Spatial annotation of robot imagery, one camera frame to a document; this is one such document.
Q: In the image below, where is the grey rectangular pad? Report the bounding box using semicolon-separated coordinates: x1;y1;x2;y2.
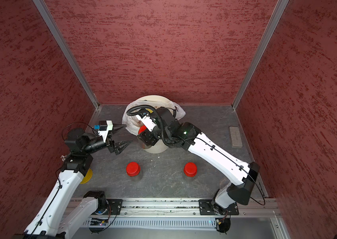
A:
229;126;243;148

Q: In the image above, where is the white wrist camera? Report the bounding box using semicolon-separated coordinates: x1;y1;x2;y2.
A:
94;120;113;142
136;114;157;132

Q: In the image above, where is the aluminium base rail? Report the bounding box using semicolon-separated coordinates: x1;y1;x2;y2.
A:
107;198;282;218

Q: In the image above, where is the yellow pencil cup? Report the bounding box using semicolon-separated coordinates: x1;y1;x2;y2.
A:
80;169;93;184

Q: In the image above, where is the red lid jar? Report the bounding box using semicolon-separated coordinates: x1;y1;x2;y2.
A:
138;125;147;134
126;162;143;181
183;162;197;181

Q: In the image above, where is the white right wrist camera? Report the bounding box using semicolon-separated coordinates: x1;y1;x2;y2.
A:
136;114;157;132

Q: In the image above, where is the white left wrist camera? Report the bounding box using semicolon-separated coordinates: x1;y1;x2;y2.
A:
94;120;113;142

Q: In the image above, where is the black corrugated cable conduit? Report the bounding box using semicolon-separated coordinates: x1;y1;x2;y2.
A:
126;104;184;147

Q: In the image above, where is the cream plastic trash bin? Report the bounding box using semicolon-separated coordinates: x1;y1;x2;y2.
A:
133;95;177;154

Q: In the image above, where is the white printed bin liner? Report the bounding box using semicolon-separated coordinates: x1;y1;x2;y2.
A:
122;95;186;135

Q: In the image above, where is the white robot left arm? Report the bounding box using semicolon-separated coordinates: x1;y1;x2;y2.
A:
14;120;131;239

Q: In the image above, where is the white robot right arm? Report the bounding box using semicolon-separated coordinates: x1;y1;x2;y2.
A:
141;119;260;209

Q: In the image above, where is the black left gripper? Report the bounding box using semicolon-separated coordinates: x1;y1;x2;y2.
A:
83;122;133;155

